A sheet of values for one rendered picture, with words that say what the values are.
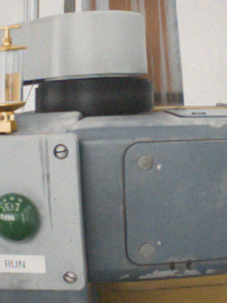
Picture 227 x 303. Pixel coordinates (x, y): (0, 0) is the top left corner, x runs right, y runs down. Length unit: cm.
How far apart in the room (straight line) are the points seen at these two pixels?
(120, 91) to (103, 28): 5
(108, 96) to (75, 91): 2
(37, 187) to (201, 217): 11
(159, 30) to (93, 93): 40
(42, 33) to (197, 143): 19
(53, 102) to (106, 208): 14
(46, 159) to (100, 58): 18
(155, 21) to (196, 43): 471
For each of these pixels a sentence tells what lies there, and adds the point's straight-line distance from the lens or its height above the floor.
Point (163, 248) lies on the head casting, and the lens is 55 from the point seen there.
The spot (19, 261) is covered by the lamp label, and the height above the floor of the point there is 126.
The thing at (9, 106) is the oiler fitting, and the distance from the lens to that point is 57.
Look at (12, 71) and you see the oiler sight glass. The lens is 57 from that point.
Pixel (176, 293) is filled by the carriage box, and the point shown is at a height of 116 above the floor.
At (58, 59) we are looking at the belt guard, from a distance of 67.
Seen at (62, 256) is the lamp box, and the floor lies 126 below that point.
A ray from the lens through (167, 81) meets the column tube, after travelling 104.
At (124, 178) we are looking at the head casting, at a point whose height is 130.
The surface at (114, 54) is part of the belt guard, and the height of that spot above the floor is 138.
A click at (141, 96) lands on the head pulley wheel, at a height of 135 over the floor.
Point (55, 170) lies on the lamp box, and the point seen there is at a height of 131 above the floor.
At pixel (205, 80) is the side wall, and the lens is 574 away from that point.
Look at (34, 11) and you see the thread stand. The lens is 89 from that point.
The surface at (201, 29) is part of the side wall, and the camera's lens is 576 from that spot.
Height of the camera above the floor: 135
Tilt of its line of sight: 3 degrees down
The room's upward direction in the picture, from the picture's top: 2 degrees counter-clockwise
